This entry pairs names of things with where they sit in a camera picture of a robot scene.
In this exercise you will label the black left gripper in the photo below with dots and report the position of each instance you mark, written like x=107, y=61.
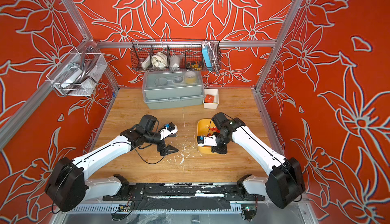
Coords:
x=166, y=150

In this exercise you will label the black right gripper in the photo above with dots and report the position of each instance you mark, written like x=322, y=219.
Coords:
x=220, y=151

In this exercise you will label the red screw protection sleeve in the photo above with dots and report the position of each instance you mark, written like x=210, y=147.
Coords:
x=213, y=130

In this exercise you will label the yellow plastic storage box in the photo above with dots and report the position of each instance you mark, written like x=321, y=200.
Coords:
x=202, y=130

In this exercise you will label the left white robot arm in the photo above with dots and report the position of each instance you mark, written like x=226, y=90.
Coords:
x=69, y=183

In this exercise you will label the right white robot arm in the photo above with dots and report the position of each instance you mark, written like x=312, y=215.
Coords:
x=285, y=181

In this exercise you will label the blue box in basket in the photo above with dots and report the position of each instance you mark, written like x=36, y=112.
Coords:
x=207, y=59

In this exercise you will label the orange plug adapter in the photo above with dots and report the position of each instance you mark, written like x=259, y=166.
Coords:
x=209, y=99

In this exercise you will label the white square plastic bin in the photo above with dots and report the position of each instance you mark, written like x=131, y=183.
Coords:
x=214, y=92

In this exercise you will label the grey plastic toolbox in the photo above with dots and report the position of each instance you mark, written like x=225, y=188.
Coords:
x=166, y=90

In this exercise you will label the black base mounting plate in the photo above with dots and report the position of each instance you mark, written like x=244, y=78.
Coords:
x=224, y=191

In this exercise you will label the yellow tape roll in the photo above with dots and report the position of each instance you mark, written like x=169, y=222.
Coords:
x=190, y=77

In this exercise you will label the white cloth in basket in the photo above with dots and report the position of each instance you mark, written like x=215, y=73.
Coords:
x=159, y=60

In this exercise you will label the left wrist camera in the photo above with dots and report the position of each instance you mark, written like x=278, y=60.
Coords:
x=169, y=128

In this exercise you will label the black wire wall basket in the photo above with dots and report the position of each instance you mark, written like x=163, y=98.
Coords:
x=182, y=54

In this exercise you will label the clear acrylic wall box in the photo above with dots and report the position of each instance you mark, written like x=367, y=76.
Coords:
x=78, y=75

